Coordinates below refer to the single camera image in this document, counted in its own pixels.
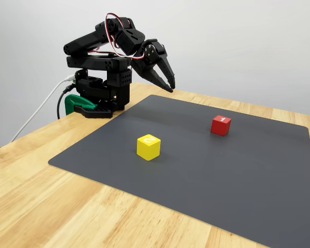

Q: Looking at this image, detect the green table clamp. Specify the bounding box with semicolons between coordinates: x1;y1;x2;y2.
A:
64;94;98;115

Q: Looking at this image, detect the yellow cube with white digit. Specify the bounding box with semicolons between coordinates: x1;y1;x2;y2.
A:
136;134;162;162

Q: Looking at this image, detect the red cube with white digit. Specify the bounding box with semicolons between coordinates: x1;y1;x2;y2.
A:
210;115;232;137

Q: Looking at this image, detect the red white servo wire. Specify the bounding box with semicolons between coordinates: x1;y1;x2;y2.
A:
105;12;146;61

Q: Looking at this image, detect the dark grey mat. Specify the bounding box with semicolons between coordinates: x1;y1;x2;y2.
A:
48;94;310;248

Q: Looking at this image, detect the white cable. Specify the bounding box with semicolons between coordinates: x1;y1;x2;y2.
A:
10;74;76;143

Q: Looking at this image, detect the black cable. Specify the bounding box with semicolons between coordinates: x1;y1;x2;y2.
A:
56;84;77;120

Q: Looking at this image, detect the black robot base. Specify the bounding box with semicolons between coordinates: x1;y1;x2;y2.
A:
74;68;117;119

